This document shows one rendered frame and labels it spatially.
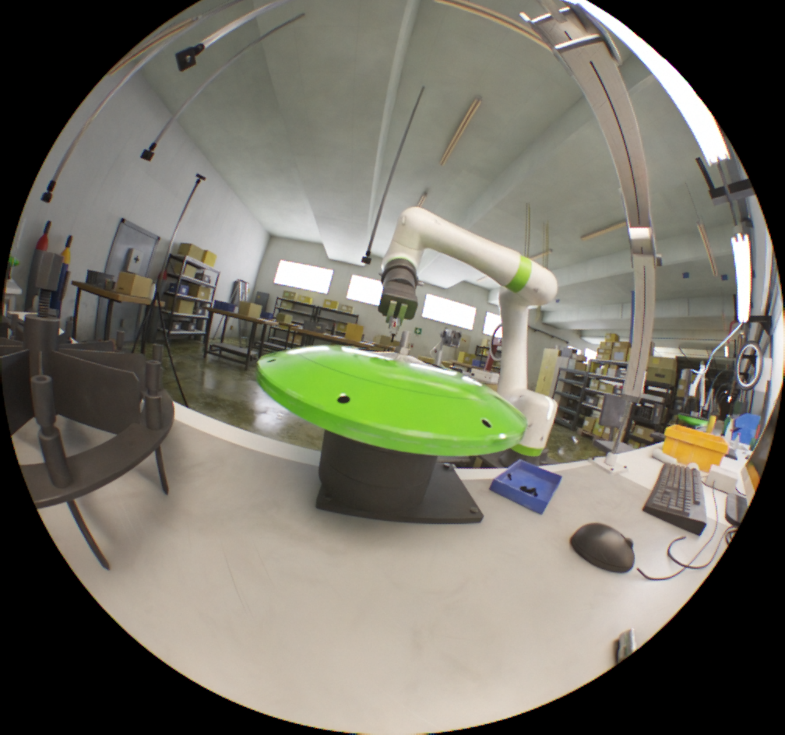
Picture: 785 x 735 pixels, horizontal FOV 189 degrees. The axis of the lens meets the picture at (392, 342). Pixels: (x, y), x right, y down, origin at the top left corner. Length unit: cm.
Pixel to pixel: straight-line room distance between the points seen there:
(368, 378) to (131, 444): 20
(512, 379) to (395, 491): 70
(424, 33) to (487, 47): 65
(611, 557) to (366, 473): 31
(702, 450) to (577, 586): 89
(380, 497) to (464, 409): 14
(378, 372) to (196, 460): 26
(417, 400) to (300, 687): 21
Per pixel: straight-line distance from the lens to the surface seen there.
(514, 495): 40
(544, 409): 77
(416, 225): 65
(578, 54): 27
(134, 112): 542
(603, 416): 251
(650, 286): 55
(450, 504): 33
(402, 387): 17
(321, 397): 15
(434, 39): 329
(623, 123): 33
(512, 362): 89
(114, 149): 516
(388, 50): 284
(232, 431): 41
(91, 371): 27
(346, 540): 26
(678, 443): 114
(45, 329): 31
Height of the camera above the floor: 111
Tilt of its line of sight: level
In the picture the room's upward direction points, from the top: 13 degrees clockwise
